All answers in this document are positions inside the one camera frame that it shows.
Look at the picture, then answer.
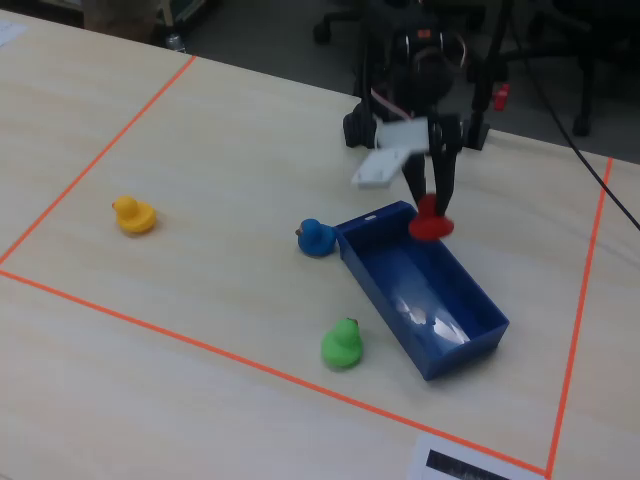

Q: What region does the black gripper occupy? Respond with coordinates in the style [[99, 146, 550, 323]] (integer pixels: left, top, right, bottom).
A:
[[391, 25, 465, 219]]

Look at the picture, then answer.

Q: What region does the red rubber duck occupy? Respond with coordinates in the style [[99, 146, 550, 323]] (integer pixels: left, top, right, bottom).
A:
[[407, 194, 457, 243]]

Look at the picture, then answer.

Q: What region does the blue plastic box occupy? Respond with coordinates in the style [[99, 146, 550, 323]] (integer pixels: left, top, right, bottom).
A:
[[333, 200, 511, 383]]

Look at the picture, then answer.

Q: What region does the blue rubber duck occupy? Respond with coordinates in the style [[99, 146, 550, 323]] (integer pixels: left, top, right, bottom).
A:
[[294, 217, 338, 259]]

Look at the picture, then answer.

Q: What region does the green rubber duck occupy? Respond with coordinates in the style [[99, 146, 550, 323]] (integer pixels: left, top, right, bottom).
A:
[[319, 316, 364, 372]]

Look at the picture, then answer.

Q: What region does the yellow rubber duck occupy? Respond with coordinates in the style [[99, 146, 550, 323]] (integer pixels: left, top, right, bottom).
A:
[[110, 194, 158, 236]]

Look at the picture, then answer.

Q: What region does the red clamp knob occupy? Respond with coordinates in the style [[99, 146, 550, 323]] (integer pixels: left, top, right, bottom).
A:
[[491, 83, 512, 113]]

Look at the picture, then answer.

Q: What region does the orange tape strip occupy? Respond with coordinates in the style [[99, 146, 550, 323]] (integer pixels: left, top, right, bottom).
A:
[[545, 157, 614, 477], [0, 54, 198, 266], [0, 269, 550, 476]]

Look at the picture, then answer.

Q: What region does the white paper with black print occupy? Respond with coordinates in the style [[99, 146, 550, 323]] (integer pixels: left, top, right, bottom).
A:
[[404, 432, 547, 480]]

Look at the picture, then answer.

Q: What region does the storage shelf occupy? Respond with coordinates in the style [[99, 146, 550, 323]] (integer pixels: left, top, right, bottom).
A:
[[39, 0, 222, 37]]

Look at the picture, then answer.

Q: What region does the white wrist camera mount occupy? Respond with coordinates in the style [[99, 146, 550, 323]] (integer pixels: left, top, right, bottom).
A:
[[349, 116, 432, 191]]

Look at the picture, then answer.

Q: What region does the black camera stand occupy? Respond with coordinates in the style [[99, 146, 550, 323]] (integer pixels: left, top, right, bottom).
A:
[[459, 0, 517, 151]]

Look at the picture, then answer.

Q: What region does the black cable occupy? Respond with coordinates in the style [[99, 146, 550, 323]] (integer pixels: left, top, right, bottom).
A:
[[507, 0, 640, 227]]

